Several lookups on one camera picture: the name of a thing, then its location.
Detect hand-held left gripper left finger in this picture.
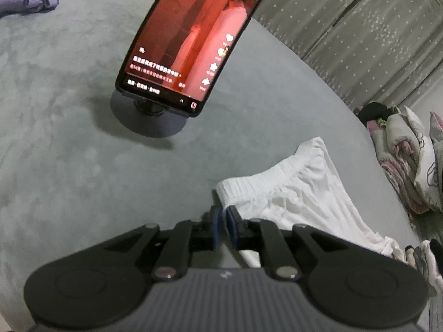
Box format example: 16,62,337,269
104,206,224,283

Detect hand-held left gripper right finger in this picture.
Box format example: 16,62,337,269
225,206,348,282

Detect white pants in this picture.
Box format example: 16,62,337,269
215,137,405,268

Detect round black phone stand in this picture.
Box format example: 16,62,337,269
111,90,187,138

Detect black cloth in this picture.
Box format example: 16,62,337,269
357,102,392,126

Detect black smartphone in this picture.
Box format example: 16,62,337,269
115,0,277,118

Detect folded white garment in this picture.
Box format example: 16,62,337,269
405,244,439,297

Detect folded black garment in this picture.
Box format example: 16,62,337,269
427,238,443,268

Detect grey star-patterned curtain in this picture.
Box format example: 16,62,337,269
249,0,443,118

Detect grey pillow with pink edge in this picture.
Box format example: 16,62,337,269
429,111,443,147

